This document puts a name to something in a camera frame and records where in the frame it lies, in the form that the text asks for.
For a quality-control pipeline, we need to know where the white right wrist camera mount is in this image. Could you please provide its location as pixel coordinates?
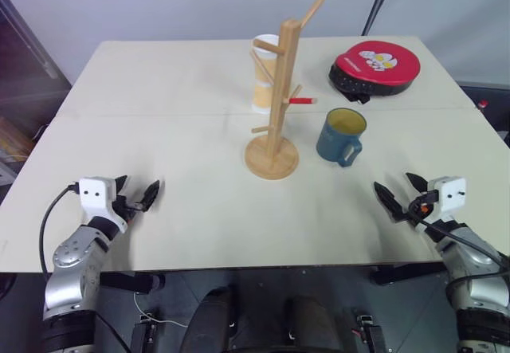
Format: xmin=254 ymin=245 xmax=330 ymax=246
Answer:
xmin=428 ymin=175 xmax=468 ymax=222

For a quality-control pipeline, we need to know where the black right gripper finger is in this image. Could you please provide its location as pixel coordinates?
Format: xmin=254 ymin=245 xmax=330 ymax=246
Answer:
xmin=405 ymin=172 xmax=427 ymax=193
xmin=373 ymin=181 xmax=410 ymax=224

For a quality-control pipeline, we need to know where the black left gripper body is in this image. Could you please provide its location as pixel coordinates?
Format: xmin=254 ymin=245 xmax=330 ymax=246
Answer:
xmin=112 ymin=192 xmax=144 ymax=225

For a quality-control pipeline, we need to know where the black table frame bracket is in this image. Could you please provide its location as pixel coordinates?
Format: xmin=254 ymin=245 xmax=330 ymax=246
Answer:
xmin=99 ymin=272 xmax=167 ymax=295

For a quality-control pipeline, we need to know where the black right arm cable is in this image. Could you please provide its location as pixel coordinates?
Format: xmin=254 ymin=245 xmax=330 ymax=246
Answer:
xmin=412 ymin=205 xmax=510 ymax=290

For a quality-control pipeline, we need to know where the black upright post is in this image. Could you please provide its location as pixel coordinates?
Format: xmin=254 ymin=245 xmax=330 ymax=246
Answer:
xmin=355 ymin=314 xmax=388 ymax=353
xmin=130 ymin=311 xmax=161 ymax=353

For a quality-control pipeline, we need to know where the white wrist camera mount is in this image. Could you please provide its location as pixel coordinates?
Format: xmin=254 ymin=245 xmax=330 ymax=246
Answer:
xmin=77 ymin=176 xmax=129 ymax=233
xmin=428 ymin=175 xmax=468 ymax=222

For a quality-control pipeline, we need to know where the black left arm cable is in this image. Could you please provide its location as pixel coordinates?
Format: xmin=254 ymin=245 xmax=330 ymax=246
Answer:
xmin=38 ymin=184 xmax=80 ymax=275

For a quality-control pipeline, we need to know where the blue mug with yellow inside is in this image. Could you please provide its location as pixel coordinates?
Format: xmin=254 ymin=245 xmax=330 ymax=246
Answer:
xmin=316 ymin=108 xmax=367 ymax=168

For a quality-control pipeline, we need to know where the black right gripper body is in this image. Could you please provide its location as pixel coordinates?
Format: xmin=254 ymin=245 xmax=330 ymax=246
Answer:
xmin=406 ymin=189 xmax=440 ymax=231

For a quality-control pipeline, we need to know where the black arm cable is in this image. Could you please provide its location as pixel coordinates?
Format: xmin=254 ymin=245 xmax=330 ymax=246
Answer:
xmin=412 ymin=205 xmax=510 ymax=290
xmin=38 ymin=184 xmax=80 ymax=275

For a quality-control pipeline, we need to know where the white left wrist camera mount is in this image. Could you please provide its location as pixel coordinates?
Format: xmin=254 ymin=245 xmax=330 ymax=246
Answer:
xmin=77 ymin=176 xmax=129 ymax=233

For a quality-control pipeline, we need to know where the thin white wire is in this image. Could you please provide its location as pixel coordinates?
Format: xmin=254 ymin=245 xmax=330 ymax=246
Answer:
xmin=132 ymin=291 xmax=189 ymax=328

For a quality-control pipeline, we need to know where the black slanted pole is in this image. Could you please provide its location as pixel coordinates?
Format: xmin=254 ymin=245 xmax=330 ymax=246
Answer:
xmin=360 ymin=0 xmax=398 ymax=36

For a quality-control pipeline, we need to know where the red and black punch pad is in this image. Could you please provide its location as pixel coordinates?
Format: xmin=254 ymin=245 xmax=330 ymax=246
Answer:
xmin=328 ymin=41 xmax=422 ymax=105

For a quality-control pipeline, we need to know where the wooden mug tree stand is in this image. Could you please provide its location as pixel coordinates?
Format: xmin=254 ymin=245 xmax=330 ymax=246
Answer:
xmin=244 ymin=0 xmax=327 ymax=180

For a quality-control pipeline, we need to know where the white and tan paper cup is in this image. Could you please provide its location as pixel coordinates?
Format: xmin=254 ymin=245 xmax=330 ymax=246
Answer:
xmin=250 ymin=33 xmax=282 ymax=114

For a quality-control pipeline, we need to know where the dark glass cabinet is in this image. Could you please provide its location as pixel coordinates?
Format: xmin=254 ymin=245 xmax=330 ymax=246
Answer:
xmin=0 ymin=0 xmax=73 ymax=194

